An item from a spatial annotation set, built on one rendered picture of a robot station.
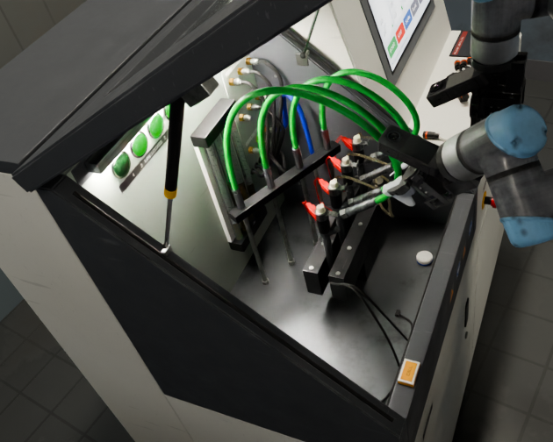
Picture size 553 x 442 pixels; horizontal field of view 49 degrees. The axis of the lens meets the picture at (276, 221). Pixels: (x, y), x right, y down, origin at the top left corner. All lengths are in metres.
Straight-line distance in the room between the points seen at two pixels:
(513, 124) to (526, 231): 0.15
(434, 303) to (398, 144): 0.42
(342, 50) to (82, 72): 0.59
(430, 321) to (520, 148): 0.53
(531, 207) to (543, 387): 1.50
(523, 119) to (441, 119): 0.86
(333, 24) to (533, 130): 0.66
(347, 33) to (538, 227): 0.73
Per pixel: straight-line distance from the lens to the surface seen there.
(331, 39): 1.44
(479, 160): 0.92
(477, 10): 1.03
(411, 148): 1.02
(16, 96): 1.22
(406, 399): 1.20
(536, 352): 2.42
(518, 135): 0.87
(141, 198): 1.20
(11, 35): 2.89
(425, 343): 1.26
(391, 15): 1.69
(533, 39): 3.60
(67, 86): 1.18
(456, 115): 1.75
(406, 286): 1.50
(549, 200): 0.90
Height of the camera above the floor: 2.00
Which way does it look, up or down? 43 degrees down
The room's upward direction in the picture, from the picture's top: 15 degrees counter-clockwise
